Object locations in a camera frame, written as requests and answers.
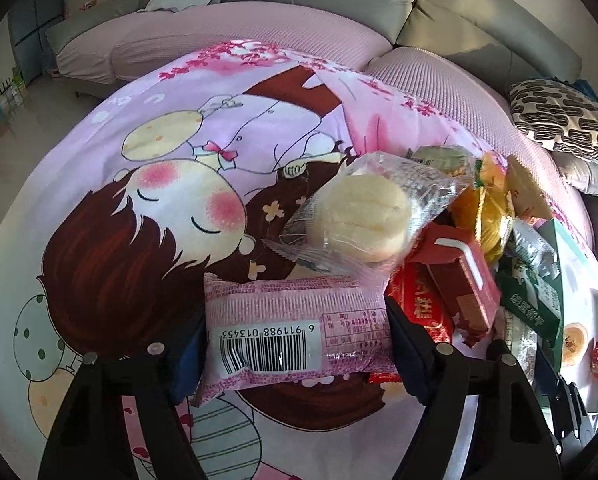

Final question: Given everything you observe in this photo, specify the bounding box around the cartoon printed blanket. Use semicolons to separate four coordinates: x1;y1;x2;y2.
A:
0;37;598;480

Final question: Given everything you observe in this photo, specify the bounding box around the pink snack packet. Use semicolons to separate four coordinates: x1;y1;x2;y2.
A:
194;272;404;408

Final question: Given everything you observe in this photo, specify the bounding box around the white snack packet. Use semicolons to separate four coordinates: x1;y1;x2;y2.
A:
503;310;538;386

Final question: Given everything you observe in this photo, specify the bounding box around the blue cloth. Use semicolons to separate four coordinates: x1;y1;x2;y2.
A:
549;77;598;107

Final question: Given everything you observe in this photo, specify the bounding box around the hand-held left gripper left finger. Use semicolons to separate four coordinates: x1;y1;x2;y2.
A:
38;317;214;480

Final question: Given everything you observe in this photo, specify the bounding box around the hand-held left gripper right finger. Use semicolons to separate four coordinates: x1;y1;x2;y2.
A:
384;296;562;480

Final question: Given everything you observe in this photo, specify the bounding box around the green round pastry packet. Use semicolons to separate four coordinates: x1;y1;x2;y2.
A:
410;144;476;179

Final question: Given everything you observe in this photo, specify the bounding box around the red packet with white stripe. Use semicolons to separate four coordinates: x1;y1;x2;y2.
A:
419;225;503;346

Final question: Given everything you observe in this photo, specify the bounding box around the white box with teal rim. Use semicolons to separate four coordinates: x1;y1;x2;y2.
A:
534;217;598;436

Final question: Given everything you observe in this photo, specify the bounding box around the long red snack packet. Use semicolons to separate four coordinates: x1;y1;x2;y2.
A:
369;262;456;385

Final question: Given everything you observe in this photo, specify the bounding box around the brown patterned pillow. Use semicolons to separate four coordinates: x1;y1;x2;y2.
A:
508;79;598;165

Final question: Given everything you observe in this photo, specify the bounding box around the grey pillow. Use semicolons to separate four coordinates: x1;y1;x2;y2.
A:
554;150;598;202

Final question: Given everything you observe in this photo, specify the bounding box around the plant rack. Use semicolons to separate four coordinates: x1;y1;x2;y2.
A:
0;74;28;132

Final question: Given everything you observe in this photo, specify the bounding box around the orange yellow snack packet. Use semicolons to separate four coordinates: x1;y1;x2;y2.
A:
450;152;518;262

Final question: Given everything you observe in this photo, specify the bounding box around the brown snack packet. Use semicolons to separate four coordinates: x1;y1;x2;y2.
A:
504;155;554;222

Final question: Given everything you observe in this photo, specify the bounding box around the dark green snack packet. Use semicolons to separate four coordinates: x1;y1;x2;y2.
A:
496;264;564;361

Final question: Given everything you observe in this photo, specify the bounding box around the grey blue cabinet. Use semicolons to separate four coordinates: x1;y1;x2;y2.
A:
8;0;66;77

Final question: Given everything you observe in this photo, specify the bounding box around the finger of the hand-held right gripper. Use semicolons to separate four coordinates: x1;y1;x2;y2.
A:
534;350;598;453

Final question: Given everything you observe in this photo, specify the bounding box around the clear round pastry packet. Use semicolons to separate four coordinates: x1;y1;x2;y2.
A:
261;151;472;281

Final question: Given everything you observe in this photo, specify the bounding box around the silver green snack packet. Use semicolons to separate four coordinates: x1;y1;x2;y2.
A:
509;219;560;281

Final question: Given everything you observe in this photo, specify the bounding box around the pink sofa cover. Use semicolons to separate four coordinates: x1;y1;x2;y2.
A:
56;0;596;246

